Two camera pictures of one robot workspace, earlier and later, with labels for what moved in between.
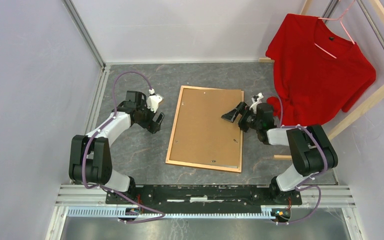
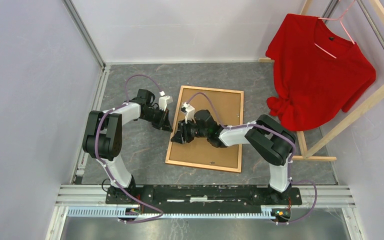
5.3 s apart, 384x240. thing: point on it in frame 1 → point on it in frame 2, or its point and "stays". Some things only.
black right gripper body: [249, 120] → [199, 132]
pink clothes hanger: [340, 19] stays
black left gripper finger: [156, 127] → [164, 123]
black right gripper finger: [231, 115] → [182, 136]
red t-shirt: [318, 70] stays
